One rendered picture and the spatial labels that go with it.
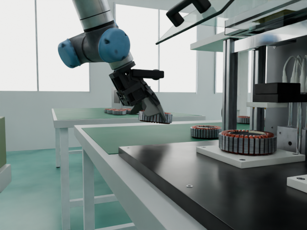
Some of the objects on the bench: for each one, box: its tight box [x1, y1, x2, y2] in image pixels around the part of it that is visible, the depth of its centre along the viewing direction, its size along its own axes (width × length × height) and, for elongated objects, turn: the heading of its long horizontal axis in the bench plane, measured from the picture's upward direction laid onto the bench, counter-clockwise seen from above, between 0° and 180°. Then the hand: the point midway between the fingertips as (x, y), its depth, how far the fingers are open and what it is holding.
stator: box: [190, 125, 222, 139], centre depth 95 cm, size 11×11×4 cm
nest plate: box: [196, 145, 305, 169], centre depth 55 cm, size 15×15×1 cm
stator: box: [218, 130, 277, 155], centre depth 54 cm, size 11×11×4 cm
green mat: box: [81, 122, 265, 155], centre depth 112 cm, size 94×61×1 cm
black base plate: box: [118, 140, 307, 230], centre depth 44 cm, size 47×64×2 cm
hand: (156, 117), depth 88 cm, fingers closed on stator, 13 cm apart
